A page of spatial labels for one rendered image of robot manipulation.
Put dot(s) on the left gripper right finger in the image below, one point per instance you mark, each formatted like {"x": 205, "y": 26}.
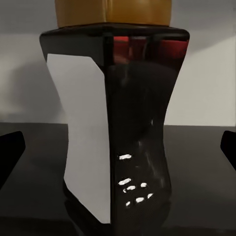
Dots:
{"x": 228, "y": 146}

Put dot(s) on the shelf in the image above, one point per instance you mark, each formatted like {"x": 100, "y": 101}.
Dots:
{"x": 203, "y": 201}

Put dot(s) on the bottle of coffee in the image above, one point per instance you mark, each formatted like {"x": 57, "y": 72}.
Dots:
{"x": 115, "y": 64}

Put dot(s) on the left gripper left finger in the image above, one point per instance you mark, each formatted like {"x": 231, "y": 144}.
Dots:
{"x": 12, "y": 146}

